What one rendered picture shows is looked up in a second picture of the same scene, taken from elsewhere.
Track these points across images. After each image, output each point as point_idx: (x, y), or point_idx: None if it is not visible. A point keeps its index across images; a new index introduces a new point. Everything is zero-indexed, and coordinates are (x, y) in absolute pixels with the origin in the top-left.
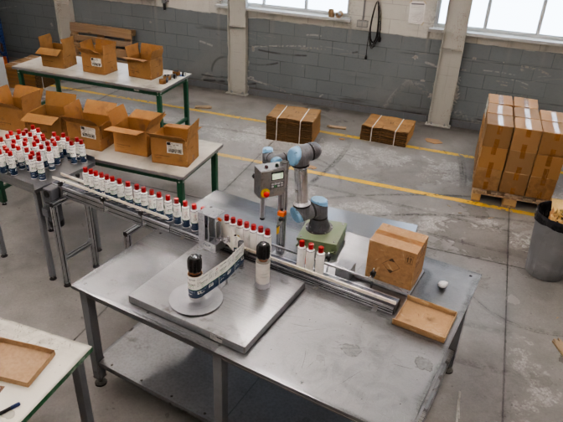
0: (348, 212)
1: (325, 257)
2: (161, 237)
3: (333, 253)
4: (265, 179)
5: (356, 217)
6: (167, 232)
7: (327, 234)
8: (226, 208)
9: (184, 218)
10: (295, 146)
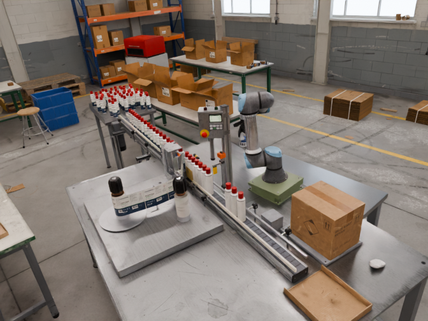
0: (321, 169)
1: (251, 204)
2: (151, 164)
3: (276, 203)
4: (202, 120)
5: (325, 174)
6: (158, 162)
7: (278, 184)
8: (216, 151)
9: None
10: (242, 93)
